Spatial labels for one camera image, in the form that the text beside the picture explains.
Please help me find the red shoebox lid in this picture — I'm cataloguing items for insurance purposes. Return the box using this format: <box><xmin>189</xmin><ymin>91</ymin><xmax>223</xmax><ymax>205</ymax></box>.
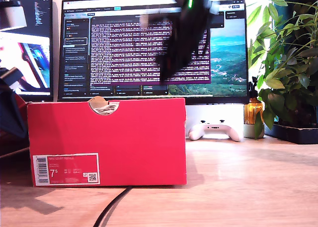
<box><xmin>0</xmin><ymin>95</ymin><xmax>32</xmax><ymax>158</ymax></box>

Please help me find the white leather sneaker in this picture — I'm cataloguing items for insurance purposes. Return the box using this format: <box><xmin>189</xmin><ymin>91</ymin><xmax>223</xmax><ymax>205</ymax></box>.
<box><xmin>94</xmin><ymin>101</ymin><xmax>120</xmax><ymax>115</ymax></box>

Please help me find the red cardboard shoebox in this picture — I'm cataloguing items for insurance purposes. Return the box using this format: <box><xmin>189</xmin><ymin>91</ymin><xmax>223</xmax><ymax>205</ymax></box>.
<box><xmin>26</xmin><ymin>97</ymin><xmax>187</xmax><ymax>187</ymax></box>

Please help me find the wide black computer monitor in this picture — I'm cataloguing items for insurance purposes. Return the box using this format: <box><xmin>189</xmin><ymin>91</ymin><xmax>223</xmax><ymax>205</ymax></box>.
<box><xmin>57</xmin><ymin>0</ymin><xmax>250</xmax><ymax>105</ymax></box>

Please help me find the white game controller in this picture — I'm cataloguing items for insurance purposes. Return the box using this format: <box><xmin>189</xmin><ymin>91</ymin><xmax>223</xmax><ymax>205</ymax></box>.
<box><xmin>188</xmin><ymin>120</ymin><xmax>242</xmax><ymax>142</ymax></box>

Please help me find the brown cardboard box insert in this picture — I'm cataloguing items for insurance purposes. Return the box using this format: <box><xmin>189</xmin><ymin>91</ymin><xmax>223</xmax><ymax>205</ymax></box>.
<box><xmin>88</xmin><ymin>96</ymin><xmax>110</xmax><ymax>113</ymax></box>

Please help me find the amber pump bottle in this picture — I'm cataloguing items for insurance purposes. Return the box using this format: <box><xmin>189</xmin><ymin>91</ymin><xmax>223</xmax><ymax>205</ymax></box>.
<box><xmin>244</xmin><ymin>76</ymin><xmax>264</xmax><ymax>125</ymax></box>

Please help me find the small pale green pot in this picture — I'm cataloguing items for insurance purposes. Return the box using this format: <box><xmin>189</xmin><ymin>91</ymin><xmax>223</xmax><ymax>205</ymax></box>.
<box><xmin>242</xmin><ymin>124</ymin><xmax>265</xmax><ymax>139</ymax></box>

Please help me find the green leafy houseplant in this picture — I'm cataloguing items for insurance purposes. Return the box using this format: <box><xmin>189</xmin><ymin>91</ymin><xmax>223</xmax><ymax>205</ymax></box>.
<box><xmin>247</xmin><ymin>0</ymin><xmax>318</xmax><ymax>140</ymax></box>

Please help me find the black monitor showing code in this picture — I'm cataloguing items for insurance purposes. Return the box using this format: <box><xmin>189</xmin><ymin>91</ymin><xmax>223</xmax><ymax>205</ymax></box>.
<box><xmin>0</xmin><ymin>0</ymin><xmax>54</xmax><ymax>102</ymax></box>

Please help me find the black rectangular planter tray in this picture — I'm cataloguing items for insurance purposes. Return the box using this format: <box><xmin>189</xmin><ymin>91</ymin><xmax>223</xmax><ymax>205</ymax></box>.
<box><xmin>263</xmin><ymin>123</ymin><xmax>318</xmax><ymax>145</ymax></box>

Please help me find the black table cable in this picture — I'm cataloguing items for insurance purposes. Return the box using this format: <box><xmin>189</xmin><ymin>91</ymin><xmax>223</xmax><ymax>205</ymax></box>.
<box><xmin>100</xmin><ymin>186</ymin><xmax>134</xmax><ymax>227</ymax></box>
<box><xmin>93</xmin><ymin>186</ymin><xmax>131</xmax><ymax>227</ymax></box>

